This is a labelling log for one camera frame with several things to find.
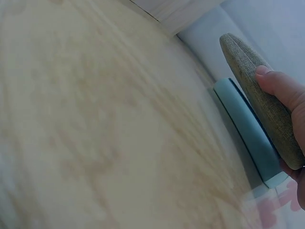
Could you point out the teal rectangular box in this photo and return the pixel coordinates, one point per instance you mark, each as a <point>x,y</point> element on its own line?
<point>247,133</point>

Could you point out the person's right thumb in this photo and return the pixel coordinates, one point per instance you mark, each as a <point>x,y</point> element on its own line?
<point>269,80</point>

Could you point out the grey fabric oval case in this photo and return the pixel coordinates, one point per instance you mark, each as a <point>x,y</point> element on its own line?
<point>252,78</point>

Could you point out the person's right hand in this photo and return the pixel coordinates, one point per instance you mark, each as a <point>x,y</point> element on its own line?
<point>291,100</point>

